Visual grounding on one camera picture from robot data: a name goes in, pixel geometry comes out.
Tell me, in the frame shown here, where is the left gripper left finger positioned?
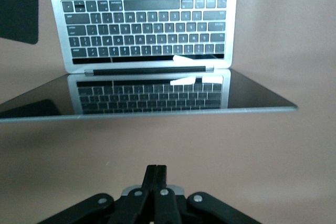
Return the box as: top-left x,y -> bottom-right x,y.
41,165 -> 158,224

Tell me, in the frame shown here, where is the silver laptop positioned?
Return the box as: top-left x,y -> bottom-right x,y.
0,0 -> 299,125

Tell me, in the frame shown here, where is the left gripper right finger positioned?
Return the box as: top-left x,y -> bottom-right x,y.
154,165 -> 263,224

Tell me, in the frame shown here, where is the black mouse pad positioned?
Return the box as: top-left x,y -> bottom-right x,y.
0,0 -> 39,45

